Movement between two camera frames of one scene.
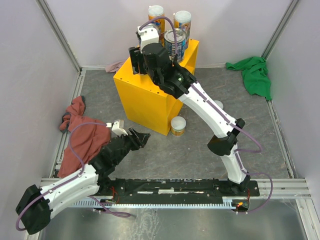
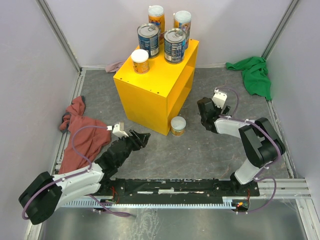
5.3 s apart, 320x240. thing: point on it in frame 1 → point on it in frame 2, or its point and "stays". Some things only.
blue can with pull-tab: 170,43 stays
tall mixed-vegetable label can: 182,21 stays
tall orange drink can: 155,11 stays
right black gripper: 137,57 → 226,110
